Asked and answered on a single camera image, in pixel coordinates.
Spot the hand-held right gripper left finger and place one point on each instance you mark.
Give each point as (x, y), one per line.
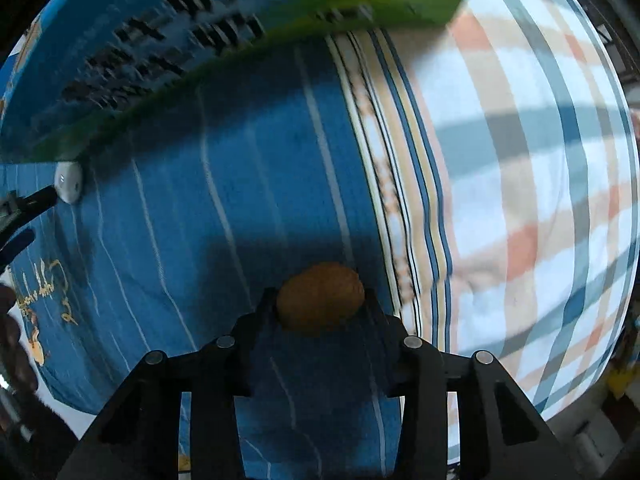
(260, 325)

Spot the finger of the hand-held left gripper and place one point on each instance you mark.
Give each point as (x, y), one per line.
(35, 200)
(17, 245)

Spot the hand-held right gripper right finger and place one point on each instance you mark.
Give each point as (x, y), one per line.
(372, 320)

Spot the small white round device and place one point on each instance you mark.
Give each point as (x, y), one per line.
(69, 182)

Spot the brown walnut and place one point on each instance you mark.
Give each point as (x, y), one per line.
(320, 297)

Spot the cardboard box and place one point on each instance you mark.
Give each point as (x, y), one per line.
(150, 35)

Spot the person's left hand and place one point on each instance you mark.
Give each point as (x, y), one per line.
(12, 340)

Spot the blue striped and plaid bedsheet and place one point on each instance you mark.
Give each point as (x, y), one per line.
(300, 185)

